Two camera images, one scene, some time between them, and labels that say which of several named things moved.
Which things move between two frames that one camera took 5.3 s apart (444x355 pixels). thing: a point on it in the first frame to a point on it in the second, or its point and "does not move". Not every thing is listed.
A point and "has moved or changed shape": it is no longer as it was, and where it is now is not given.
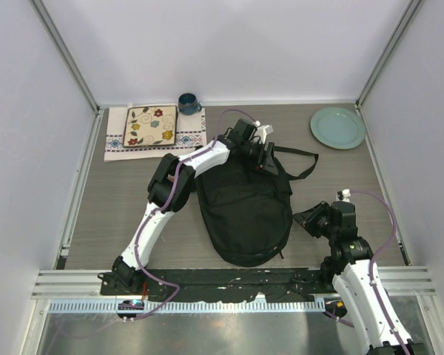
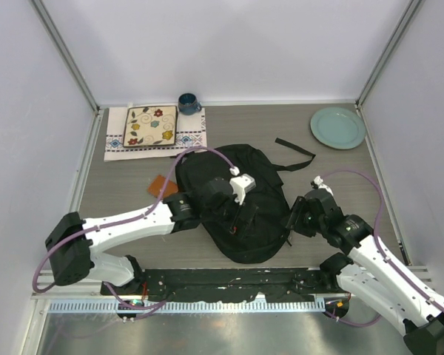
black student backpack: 246,212 has moved or changed shape
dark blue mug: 188,105 does not move
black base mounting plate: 268,285 does not move
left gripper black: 266,162 to 243,227
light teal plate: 338,128 does not move
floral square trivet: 150,126 does not move
